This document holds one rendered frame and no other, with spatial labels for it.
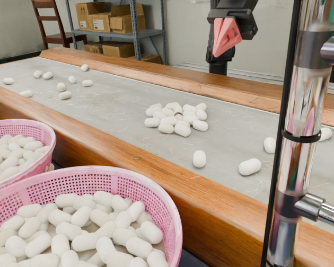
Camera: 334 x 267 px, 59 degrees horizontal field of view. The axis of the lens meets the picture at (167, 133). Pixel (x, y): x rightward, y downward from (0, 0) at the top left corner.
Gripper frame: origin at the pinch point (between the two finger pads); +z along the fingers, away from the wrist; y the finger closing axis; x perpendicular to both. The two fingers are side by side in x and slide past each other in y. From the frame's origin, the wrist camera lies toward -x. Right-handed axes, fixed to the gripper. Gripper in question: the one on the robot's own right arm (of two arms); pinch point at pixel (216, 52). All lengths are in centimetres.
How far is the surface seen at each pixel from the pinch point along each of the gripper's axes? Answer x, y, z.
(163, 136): -3.7, 1.4, 22.9
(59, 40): 116, -320, -80
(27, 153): -16.7, -13.6, 37.4
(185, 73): 12.8, -16.3, -1.1
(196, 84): 10.1, -8.6, 3.1
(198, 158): -8.0, 13.1, 25.4
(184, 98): 7.9, -8.1, 8.8
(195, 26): 138, -148, -129
